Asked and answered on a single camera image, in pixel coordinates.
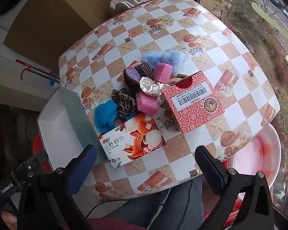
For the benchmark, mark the white box with green side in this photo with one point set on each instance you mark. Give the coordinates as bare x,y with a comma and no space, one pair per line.
62,129

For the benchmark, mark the pink sponge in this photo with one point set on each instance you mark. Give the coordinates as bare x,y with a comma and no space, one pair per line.
147,103
163,73

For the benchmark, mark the red carton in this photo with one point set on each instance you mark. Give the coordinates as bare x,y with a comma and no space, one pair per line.
230,215

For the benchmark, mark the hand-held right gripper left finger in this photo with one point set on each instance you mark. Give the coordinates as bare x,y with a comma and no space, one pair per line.
82,170

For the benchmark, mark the person's left hand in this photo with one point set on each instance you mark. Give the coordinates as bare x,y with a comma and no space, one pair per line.
8,218

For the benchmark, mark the beige sock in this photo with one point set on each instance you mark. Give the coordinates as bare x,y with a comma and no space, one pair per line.
180,76

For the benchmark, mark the dark purple knitted sock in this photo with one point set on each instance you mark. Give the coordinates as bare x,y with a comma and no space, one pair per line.
132,77

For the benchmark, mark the floral tissue pack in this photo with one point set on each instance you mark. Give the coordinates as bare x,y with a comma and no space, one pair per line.
134,141

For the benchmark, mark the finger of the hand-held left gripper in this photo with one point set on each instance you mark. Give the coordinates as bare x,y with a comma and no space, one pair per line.
37,160

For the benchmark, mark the pink plastic basin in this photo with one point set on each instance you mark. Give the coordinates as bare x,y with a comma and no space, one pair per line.
256,158

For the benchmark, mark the white shoe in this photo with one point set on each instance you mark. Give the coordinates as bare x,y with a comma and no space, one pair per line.
121,4

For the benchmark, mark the blue cloth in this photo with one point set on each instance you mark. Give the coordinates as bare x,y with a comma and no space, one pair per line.
105,116

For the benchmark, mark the white polka dot scrunchie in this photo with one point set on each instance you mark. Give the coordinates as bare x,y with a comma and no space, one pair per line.
151,86

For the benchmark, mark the leopard print scrunchie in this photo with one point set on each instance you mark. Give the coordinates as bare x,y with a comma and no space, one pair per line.
124,103

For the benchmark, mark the red plastic stool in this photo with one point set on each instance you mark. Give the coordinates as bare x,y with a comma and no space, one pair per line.
39,146

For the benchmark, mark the light blue fluffy scrunchie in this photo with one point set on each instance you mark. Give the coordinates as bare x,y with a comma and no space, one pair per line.
163,57

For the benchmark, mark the black pink striped sock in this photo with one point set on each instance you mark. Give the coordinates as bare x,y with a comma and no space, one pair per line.
144,68

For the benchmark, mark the red patterned cardboard box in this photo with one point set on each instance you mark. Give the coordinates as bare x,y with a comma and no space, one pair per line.
194,103

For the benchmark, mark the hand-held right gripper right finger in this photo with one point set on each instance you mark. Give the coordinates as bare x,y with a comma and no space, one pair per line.
212,170

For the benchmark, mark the checkered printed tablecloth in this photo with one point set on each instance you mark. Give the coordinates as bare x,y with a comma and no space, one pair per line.
182,36

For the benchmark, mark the brown cardboard sheet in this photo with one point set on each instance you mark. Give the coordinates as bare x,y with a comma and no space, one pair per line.
45,24

